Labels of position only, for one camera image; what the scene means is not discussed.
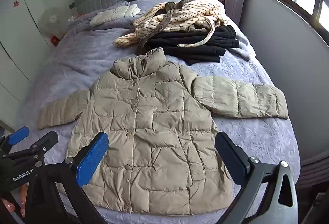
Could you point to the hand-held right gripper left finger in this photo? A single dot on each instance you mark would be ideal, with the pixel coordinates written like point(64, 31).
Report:
point(90, 162)

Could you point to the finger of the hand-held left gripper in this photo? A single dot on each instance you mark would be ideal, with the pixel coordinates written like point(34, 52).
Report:
point(18, 135)
point(47, 139)

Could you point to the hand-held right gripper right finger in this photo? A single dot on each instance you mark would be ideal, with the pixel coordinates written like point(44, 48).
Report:
point(231, 159)

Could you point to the beige puffer jacket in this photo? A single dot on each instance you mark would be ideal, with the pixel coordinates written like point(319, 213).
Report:
point(159, 116)

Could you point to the person's left hand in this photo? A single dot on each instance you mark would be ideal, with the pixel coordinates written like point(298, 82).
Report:
point(7, 205)

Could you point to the purple embossed blanket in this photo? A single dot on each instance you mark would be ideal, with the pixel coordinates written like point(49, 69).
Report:
point(257, 141)

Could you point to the white wardrobe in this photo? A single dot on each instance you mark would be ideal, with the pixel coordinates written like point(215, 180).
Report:
point(15, 59)

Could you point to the small red box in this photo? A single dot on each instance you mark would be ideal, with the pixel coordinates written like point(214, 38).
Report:
point(55, 41)

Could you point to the black folded garment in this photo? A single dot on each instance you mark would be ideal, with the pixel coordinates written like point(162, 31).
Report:
point(205, 52)

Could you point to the light blue blanket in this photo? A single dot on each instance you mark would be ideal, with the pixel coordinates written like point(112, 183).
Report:
point(244, 46)

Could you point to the white electric fan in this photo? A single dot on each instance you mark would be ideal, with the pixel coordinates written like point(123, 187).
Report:
point(52, 19)

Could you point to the red wardrobe sticker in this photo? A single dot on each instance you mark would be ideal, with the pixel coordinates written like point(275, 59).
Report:
point(16, 3)

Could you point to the white puffer jacket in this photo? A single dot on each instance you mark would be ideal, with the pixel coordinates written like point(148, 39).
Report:
point(115, 13)

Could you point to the cream striped robe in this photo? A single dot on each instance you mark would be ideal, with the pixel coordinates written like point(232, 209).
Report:
point(180, 12)

